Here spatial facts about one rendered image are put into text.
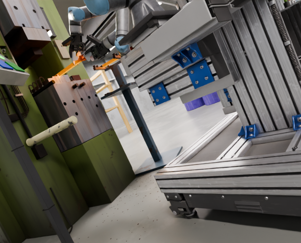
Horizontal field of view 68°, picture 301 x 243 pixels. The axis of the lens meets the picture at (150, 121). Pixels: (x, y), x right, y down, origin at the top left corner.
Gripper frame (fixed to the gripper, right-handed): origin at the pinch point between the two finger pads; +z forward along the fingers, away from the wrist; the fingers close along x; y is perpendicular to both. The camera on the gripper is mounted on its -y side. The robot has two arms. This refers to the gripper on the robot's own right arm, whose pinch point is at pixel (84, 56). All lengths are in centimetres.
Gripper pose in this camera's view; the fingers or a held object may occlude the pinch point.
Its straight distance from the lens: 165.3
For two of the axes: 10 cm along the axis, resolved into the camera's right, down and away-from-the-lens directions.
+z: -8.1, 3.4, 4.8
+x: 4.1, -2.7, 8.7
